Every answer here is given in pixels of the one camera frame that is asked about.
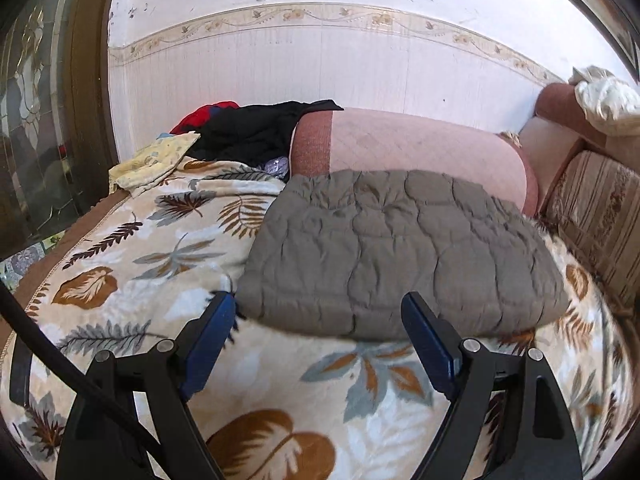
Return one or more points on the red garment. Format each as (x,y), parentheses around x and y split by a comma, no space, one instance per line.
(195,119)

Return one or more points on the pink bolster pillow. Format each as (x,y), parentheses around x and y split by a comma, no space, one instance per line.
(400,140)

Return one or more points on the yellow patterned cloth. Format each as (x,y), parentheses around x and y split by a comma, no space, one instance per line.
(150,160)

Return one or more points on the grey quilted blanket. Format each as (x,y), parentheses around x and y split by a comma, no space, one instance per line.
(390,250)

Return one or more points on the purple patterned cloth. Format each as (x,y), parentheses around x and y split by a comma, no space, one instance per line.
(277,166)

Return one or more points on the black garment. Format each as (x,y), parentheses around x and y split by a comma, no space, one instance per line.
(250,130)

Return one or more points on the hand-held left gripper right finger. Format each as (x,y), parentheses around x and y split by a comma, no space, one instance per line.
(430,345)

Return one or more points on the brown glass door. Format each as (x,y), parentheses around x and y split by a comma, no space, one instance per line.
(50,110)

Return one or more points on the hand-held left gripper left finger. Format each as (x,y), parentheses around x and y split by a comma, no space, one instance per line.
(210,345)

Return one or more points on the leaf print blanket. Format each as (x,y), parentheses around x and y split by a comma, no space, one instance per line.
(150,260)

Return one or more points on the white crumpled cloth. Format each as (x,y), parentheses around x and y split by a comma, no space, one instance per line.
(607,97)

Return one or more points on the dark framed wall picture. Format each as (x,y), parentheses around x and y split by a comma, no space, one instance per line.
(600,5)

